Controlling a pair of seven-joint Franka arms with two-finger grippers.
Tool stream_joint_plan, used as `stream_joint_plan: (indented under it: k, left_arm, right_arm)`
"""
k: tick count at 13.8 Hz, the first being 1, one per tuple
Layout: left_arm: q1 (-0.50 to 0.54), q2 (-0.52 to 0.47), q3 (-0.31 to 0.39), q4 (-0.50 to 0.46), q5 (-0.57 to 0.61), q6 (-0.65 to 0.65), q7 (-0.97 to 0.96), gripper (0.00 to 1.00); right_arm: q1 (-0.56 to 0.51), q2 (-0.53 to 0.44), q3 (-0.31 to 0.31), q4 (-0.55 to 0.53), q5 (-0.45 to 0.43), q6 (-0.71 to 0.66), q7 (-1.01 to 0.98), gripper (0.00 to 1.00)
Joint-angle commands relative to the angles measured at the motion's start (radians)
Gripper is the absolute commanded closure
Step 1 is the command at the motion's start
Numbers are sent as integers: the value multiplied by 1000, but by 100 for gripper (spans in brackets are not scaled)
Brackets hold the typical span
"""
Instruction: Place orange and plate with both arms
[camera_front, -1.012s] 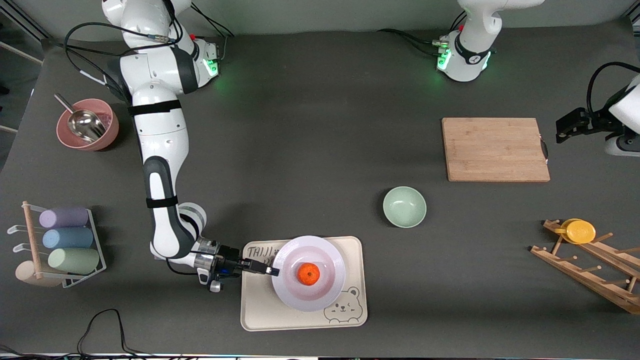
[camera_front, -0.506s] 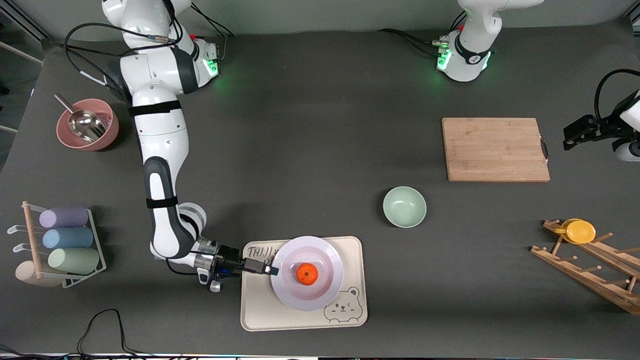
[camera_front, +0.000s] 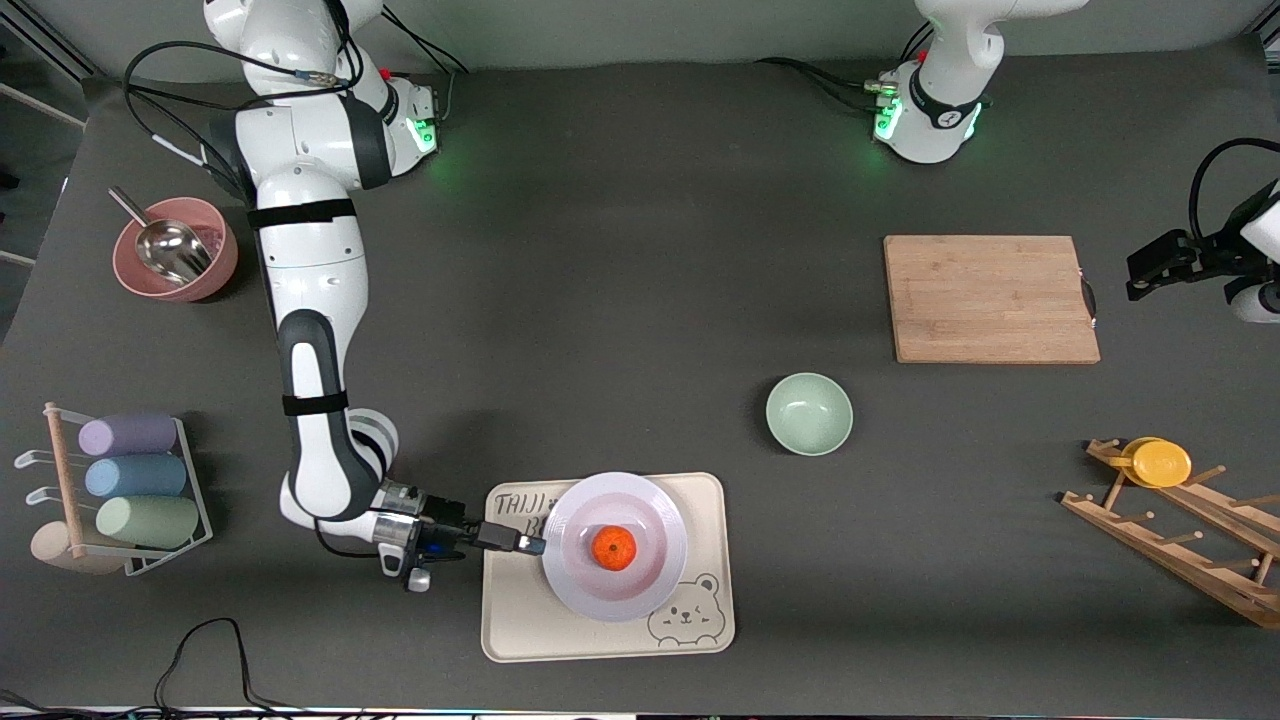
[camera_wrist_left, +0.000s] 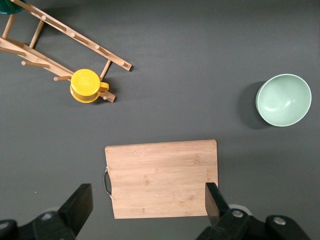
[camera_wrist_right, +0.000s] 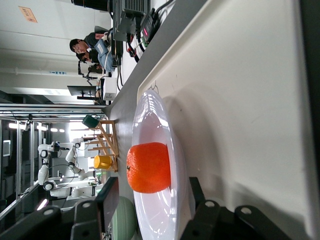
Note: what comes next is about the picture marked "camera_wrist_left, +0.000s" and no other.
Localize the pale green bowl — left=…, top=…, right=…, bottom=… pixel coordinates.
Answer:
left=255, top=73, right=313, bottom=128

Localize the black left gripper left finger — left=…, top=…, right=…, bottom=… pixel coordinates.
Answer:
left=0, top=183, right=94, bottom=240

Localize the yellow mug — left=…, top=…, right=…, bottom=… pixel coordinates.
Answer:
left=69, top=68, right=110, bottom=104

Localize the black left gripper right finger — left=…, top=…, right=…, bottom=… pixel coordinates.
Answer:
left=196, top=182, right=311, bottom=240

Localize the wooden cutting board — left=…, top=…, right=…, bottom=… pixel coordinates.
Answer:
left=103, top=139, right=219, bottom=220

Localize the wooden peg mug rack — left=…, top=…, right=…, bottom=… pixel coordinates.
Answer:
left=0, top=0, right=133, bottom=103

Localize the dark green mug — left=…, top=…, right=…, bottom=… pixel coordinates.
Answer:
left=0, top=0, right=27, bottom=16

